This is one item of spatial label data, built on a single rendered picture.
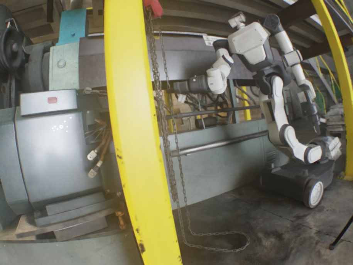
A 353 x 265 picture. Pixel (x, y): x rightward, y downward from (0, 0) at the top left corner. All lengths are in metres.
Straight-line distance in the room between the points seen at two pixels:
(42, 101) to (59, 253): 0.66
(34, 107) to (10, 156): 0.21
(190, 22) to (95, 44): 1.32
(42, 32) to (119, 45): 1.93
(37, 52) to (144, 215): 1.40
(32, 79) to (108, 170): 1.02
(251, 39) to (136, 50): 0.91
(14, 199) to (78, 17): 1.48
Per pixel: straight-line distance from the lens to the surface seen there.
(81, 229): 0.77
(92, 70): 1.43
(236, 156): 1.66
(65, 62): 1.54
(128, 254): 0.88
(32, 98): 0.77
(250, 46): 1.21
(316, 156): 1.56
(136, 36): 0.44
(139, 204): 0.41
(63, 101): 0.76
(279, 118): 1.25
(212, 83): 0.85
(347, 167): 1.84
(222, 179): 1.60
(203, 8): 2.25
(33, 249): 0.97
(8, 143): 0.76
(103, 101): 0.84
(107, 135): 0.67
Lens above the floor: 0.66
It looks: 2 degrees down
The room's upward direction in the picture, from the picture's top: 9 degrees counter-clockwise
